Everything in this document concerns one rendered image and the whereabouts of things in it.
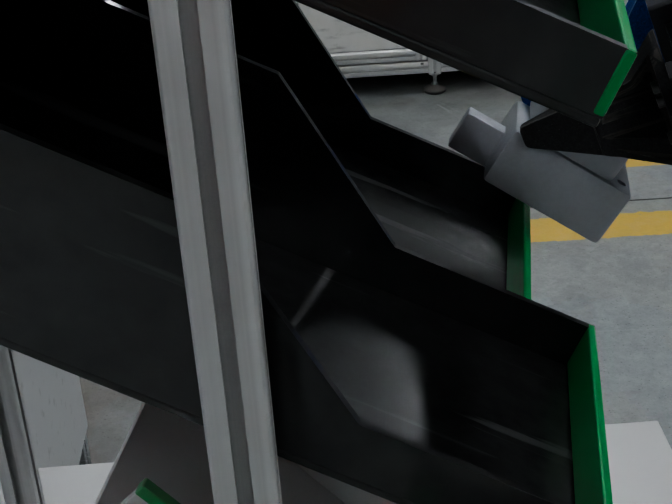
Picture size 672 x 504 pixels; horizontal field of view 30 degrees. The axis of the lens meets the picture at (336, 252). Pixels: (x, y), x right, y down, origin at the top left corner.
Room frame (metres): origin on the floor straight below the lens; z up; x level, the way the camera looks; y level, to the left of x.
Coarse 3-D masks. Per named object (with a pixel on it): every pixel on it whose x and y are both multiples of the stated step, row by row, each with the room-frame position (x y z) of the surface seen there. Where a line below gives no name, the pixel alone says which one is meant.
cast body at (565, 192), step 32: (480, 128) 0.56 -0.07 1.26; (512, 128) 0.55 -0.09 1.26; (480, 160) 0.56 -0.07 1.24; (512, 160) 0.54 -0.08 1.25; (544, 160) 0.54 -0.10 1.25; (576, 160) 0.53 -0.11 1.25; (608, 160) 0.53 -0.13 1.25; (512, 192) 0.54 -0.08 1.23; (544, 192) 0.53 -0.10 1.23; (576, 192) 0.53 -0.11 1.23; (608, 192) 0.53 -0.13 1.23; (576, 224) 0.53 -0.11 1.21; (608, 224) 0.53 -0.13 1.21
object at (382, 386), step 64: (0, 0) 0.48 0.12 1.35; (64, 0) 0.48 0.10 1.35; (0, 64) 0.48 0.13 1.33; (64, 64) 0.48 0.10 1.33; (128, 64) 0.48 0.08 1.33; (256, 64) 0.47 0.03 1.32; (0, 128) 0.35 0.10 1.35; (64, 128) 0.48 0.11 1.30; (128, 128) 0.48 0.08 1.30; (256, 128) 0.47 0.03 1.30; (0, 192) 0.35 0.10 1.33; (64, 192) 0.35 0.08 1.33; (128, 192) 0.34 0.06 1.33; (256, 192) 0.47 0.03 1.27; (320, 192) 0.46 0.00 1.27; (0, 256) 0.35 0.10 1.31; (64, 256) 0.35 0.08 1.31; (128, 256) 0.35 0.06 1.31; (320, 256) 0.46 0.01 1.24; (384, 256) 0.46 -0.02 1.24; (0, 320) 0.35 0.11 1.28; (64, 320) 0.35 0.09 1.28; (128, 320) 0.35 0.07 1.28; (320, 320) 0.42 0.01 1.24; (384, 320) 0.44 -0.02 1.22; (448, 320) 0.45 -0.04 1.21; (512, 320) 0.45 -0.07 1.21; (576, 320) 0.45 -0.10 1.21; (128, 384) 0.35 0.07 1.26; (192, 384) 0.34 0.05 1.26; (320, 384) 0.34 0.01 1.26; (384, 384) 0.39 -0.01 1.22; (448, 384) 0.41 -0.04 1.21; (512, 384) 0.42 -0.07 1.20; (576, 384) 0.42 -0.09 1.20; (320, 448) 0.34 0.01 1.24; (384, 448) 0.33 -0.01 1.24; (448, 448) 0.37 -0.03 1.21; (512, 448) 0.38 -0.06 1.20; (576, 448) 0.38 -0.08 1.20
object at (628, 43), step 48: (336, 0) 0.33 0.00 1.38; (384, 0) 0.33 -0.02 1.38; (432, 0) 0.33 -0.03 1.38; (480, 0) 0.33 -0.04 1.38; (528, 0) 0.41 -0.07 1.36; (576, 0) 0.44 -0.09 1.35; (432, 48) 0.33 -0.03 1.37; (480, 48) 0.33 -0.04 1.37; (528, 48) 0.33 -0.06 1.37; (576, 48) 0.32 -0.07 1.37; (624, 48) 0.32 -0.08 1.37; (528, 96) 0.33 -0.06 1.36; (576, 96) 0.32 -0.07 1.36
